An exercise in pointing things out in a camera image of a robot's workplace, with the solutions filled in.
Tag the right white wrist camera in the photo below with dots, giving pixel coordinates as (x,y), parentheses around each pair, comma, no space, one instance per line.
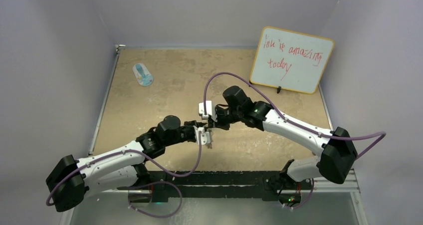
(207,110)

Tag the metal disc with keyrings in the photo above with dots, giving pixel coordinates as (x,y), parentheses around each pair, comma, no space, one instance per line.
(209,144)

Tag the black base beam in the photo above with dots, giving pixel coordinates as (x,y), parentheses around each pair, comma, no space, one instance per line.
(265,185)

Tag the blue white blister package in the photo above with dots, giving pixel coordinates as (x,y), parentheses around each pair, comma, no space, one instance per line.
(142,74)

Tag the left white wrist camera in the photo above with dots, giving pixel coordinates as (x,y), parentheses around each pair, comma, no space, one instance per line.
(200,135)

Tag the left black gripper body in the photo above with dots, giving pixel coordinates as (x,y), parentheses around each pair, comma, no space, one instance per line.
(187,130)

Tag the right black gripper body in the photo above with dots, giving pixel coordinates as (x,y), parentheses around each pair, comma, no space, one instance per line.
(225,117)

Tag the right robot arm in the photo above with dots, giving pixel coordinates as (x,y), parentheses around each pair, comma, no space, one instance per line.
(333,157)

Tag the whiteboard with yellow frame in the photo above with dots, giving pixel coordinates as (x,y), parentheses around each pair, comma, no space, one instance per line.
(290,60)

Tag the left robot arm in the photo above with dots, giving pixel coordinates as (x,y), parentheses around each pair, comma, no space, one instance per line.
(72,180)

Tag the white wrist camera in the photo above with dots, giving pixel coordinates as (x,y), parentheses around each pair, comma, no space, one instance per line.
(200,135)
(207,110)

